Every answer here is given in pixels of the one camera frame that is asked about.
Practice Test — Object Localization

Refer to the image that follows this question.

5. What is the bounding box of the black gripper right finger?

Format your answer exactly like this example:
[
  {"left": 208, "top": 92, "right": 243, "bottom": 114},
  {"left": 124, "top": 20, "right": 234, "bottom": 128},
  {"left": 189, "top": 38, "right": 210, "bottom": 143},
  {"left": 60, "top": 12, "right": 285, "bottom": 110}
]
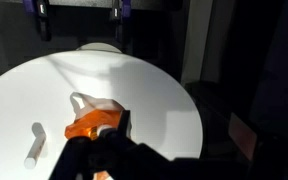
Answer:
[{"left": 98, "top": 109, "right": 172, "bottom": 180}]

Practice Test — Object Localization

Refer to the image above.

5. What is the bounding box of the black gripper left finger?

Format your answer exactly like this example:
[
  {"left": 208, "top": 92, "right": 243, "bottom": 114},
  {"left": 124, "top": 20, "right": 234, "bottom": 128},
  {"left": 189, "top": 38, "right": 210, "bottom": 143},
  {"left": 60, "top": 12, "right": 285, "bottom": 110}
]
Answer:
[{"left": 48, "top": 135, "right": 95, "bottom": 180}]

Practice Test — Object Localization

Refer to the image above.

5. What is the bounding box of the white-capped bottle with orange label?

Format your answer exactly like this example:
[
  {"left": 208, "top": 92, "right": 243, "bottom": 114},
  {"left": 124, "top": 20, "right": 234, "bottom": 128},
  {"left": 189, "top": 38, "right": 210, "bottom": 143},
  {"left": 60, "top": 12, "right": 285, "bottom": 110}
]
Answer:
[{"left": 89, "top": 123, "right": 114, "bottom": 141}]

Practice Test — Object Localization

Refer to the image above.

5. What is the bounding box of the orange plastic bag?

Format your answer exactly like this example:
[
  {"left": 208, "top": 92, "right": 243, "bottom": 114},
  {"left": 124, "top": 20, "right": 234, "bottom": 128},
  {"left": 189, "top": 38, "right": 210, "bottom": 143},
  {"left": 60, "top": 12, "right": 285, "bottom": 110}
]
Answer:
[{"left": 64, "top": 91, "right": 132, "bottom": 180}]

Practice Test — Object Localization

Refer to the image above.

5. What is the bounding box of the white round table base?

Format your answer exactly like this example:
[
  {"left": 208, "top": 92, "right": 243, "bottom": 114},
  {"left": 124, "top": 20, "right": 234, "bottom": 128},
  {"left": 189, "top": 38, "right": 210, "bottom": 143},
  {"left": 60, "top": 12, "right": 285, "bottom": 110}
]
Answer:
[{"left": 76, "top": 42, "right": 122, "bottom": 54}]

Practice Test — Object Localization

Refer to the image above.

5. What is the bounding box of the purple and black clamp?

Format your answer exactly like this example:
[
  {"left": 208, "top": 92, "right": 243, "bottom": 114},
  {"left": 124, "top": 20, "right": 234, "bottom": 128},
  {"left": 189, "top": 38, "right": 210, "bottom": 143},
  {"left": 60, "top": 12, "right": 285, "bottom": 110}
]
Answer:
[
  {"left": 22, "top": 0, "right": 52, "bottom": 43},
  {"left": 109, "top": 0, "right": 132, "bottom": 42}
]

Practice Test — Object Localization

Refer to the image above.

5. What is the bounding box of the dark cabinet with reddish panel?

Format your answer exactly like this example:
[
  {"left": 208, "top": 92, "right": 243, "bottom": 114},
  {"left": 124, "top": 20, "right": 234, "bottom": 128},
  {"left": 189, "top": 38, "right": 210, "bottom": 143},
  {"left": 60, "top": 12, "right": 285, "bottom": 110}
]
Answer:
[{"left": 185, "top": 79, "right": 288, "bottom": 180}]

